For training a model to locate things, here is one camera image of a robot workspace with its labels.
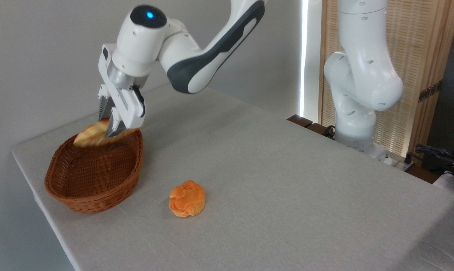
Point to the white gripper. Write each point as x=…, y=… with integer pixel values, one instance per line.
x=129, y=107

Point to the long braided bread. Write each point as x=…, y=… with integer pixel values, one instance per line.
x=89, y=137

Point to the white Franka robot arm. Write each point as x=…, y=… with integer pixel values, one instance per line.
x=362, y=75

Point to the brown wicker basket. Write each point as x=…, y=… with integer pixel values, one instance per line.
x=95, y=173

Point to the round orange bread bun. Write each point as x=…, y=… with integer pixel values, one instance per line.
x=187, y=198

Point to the grey tablecloth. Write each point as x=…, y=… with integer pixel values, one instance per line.
x=287, y=207

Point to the white power strip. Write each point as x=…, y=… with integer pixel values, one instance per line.
x=398, y=163

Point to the dark metal screen hinge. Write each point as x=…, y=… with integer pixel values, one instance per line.
x=430, y=91

